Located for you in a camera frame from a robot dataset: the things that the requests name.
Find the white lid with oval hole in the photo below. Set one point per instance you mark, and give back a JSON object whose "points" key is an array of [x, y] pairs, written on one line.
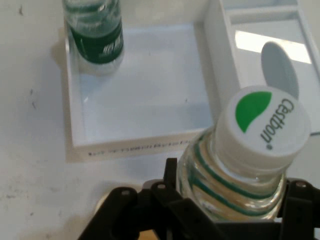
{"points": [[247, 65]]}

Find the green label water bottle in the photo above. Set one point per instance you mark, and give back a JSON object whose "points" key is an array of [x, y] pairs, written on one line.
{"points": [[97, 42], [260, 125]]}

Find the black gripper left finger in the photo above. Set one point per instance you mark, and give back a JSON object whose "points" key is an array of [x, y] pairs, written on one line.
{"points": [[150, 207]]}

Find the white ByteDance organizer box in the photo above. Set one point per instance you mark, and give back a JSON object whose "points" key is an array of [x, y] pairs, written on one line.
{"points": [[140, 87]]}

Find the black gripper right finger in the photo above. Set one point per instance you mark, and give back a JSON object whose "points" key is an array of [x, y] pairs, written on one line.
{"points": [[302, 210]]}

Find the wooden tray with white rim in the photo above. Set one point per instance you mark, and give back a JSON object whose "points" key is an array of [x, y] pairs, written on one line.
{"points": [[147, 235]]}

